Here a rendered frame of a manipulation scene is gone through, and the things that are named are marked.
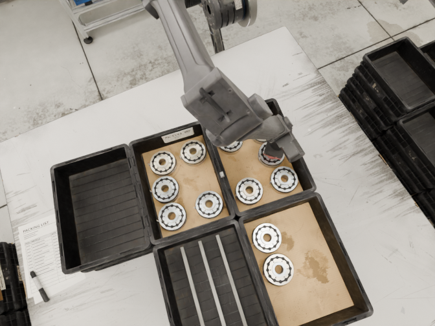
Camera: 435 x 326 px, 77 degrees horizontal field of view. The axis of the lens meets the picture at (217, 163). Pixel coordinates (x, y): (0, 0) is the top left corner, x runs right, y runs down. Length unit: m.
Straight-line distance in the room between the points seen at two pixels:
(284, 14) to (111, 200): 2.24
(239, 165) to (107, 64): 1.81
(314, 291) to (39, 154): 1.31
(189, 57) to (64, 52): 2.45
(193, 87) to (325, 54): 2.21
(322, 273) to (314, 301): 0.10
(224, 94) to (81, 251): 0.90
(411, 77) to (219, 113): 1.67
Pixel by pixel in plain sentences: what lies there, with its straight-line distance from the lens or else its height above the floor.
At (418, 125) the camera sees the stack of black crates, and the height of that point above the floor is 0.38.
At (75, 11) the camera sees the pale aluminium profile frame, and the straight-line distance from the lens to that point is 2.68.
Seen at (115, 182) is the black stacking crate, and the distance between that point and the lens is 1.17.
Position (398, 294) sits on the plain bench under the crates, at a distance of 1.33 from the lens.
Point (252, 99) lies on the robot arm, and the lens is 0.46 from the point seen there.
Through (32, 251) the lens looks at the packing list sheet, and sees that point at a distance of 1.42.
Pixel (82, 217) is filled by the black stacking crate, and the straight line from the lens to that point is 1.19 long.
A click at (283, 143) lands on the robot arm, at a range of 0.87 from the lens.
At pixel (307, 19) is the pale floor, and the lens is 2.82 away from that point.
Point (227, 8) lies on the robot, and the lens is 1.06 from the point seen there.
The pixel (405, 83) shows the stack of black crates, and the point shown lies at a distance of 1.97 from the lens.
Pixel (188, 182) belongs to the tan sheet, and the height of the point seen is 0.83.
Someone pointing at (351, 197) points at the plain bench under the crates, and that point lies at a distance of 1.30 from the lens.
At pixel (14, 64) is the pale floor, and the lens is 3.06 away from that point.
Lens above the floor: 1.87
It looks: 70 degrees down
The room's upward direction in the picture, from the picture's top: 7 degrees counter-clockwise
